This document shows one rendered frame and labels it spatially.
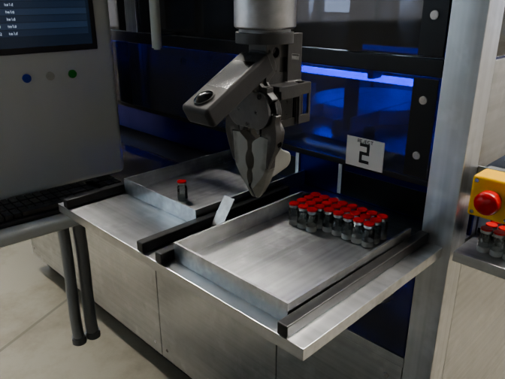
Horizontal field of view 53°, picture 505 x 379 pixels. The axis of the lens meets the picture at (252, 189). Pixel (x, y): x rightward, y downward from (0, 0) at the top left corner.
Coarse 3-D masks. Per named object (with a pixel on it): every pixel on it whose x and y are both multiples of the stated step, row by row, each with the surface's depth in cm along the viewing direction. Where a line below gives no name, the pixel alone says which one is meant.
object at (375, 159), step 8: (352, 136) 100; (352, 144) 101; (376, 144) 97; (384, 144) 96; (352, 152) 101; (376, 152) 97; (352, 160) 102; (368, 160) 99; (376, 160) 98; (368, 168) 99; (376, 168) 98
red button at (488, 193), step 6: (486, 192) 82; (492, 192) 82; (474, 198) 83; (480, 198) 82; (486, 198) 81; (492, 198) 81; (498, 198) 81; (474, 204) 83; (480, 204) 82; (486, 204) 81; (492, 204) 81; (498, 204) 81; (480, 210) 82; (486, 210) 81; (492, 210) 81; (498, 210) 82
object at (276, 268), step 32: (224, 224) 94; (256, 224) 101; (288, 224) 101; (192, 256) 84; (224, 256) 89; (256, 256) 89; (288, 256) 89; (320, 256) 89; (352, 256) 89; (224, 288) 80; (256, 288) 74; (288, 288) 79; (320, 288) 75
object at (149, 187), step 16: (192, 160) 130; (208, 160) 134; (224, 160) 138; (144, 176) 120; (160, 176) 124; (176, 176) 127; (192, 176) 128; (208, 176) 128; (224, 176) 128; (240, 176) 128; (288, 176) 118; (304, 176) 123; (128, 192) 117; (144, 192) 112; (160, 192) 118; (176, 192) 118; (192, 192) 118; (208, 192) 118; (224, 192) 118; (240, 192) 118; (160, 208) 109; (176, 208) 104; (192, 208) 100; (208, 208) 102
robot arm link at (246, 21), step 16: (240, 0) 58; (256, 0) 57; (272, 0) 57; (288, 0) 58; (240, 16) 59; (256, 16) 57; (272, 16) 57; (288, 16) 58; (256, 32) 59; (272, 32) 59
